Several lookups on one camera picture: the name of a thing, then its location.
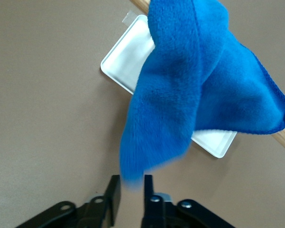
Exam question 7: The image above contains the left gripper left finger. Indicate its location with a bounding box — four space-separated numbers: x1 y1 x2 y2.
16 175 123 228

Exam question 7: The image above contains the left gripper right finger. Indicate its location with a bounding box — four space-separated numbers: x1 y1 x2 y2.
141 175 236 228

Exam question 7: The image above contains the blue microfibre towel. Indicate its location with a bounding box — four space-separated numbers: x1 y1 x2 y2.
118 0 285 192

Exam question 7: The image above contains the white rack with wooden bars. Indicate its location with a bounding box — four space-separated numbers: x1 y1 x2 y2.
100 0 285 159

